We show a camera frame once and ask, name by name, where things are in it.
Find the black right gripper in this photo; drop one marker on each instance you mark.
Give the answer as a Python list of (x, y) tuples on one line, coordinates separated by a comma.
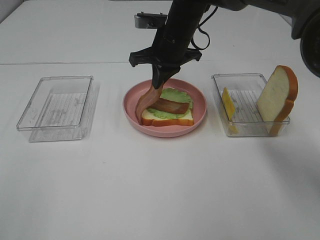
[(169, 50)]

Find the red ham bacon slice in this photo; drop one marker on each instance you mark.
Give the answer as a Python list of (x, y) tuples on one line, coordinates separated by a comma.
[(146, 100)]

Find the green lettuce leaf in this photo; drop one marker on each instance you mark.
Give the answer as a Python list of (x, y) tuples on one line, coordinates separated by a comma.
[(173, 95)]

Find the brown bacon strip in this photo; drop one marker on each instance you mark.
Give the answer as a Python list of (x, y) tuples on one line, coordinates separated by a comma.
[(169, 106)]

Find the toast bread slice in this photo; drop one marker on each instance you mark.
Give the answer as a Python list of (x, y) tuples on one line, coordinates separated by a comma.
[(157, 118), (277, 99)]

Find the yellow cheese slice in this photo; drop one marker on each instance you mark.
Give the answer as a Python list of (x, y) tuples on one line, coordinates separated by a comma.
[(230, 110)]

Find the pink round plate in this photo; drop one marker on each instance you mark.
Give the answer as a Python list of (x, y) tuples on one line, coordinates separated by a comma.
[(130, 101)]

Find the right clear plastic tray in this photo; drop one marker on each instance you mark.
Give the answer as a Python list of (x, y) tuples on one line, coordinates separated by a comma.
[(244, 90)]

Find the clear plastic tray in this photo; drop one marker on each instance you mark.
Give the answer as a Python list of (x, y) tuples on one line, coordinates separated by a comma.
[(244, 90), (61, 108)]

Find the left clear plastic tray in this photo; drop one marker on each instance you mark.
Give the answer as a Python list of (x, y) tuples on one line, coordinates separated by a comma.
[(61, 108)]

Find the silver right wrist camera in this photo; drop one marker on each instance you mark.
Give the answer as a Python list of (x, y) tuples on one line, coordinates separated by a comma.
[(149, 20)]

